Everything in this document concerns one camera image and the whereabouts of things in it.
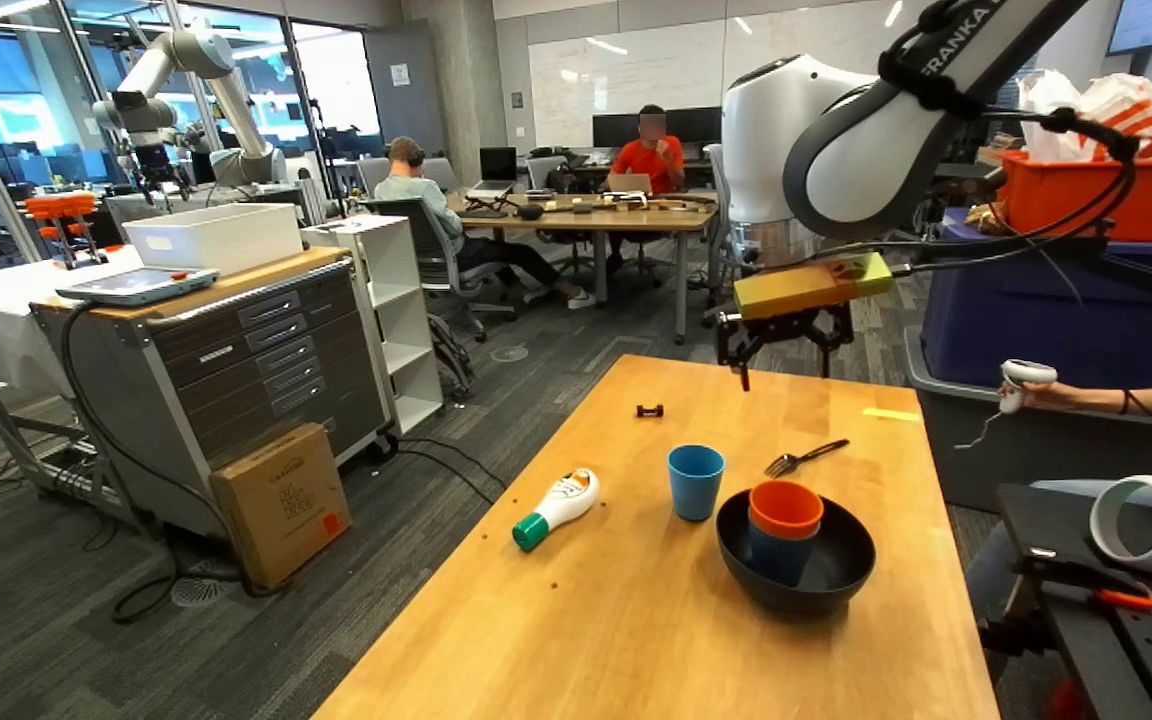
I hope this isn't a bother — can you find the person in green shirt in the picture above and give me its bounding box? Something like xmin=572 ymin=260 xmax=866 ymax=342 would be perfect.
xmin=374 ymin=136 xmax=463 ymax=279

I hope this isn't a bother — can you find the white shelf unit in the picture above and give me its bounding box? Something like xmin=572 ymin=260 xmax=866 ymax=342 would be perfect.
xmin=327 ymin=211 xmax=446 ymax=437

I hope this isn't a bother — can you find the person in orange shirt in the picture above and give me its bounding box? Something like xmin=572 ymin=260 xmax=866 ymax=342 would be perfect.
xmin=607 ymin=104 xmax=683 ymax=193

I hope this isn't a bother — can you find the small black clip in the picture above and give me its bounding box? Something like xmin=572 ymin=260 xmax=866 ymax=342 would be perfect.
xmin=635 ymin=403 xmax=665 ymax=419

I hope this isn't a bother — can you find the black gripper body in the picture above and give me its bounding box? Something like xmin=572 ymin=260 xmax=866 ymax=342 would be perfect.
xmin=718 ymin=304 xmax=856 ymax=375

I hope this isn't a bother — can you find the dark teal plastic cup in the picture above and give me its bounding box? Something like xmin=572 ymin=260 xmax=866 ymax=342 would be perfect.
xmin=748 ymin=530 xmax=814 ymax=584

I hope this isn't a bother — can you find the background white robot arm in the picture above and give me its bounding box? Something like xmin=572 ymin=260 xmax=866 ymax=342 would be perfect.
xmin=95 ymin=24 xmax=286 ymax=187

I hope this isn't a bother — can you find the wooden background table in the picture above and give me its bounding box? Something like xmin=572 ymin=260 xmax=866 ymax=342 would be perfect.
xmin=453 ymin=193 xmax=718 ymax=342

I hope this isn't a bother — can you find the orange plastic cup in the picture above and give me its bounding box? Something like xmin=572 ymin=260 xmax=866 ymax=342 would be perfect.
xmin=748 ymin=480 xmax=826 ymax=542

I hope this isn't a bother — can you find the cardboard box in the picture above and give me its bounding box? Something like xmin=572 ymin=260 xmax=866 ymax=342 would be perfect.
xmin=212 ymin=424 xmax=353 ymax=591

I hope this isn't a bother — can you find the orange plastic bin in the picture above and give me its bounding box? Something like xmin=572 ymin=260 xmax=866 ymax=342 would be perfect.
xmin=998 ymin=153 xmax=1152 ymax=246

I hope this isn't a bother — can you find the light blue plastic cup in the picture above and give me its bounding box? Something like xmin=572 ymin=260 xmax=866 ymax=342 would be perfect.
xmin=669 ymin=446 xmax=724 ymax=526

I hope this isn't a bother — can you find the white bottle green cap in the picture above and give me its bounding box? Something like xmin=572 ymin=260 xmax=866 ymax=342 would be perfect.
xmin=512 ymin=468 xmax=602 ymax=554

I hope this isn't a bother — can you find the black bowl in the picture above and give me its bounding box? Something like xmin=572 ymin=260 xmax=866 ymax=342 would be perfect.
xmin=718 ymin=491 xmax=876 ymax=618

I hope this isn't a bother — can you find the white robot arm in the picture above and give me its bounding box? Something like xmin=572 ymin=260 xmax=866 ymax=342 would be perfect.
xmin=722 ymin=0 xmax=1084 ymax=328

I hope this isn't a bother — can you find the grey drawer cabinet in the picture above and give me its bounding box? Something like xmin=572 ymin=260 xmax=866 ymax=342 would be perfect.
xmin=34 ymin=248 xmax=398 ymax=536

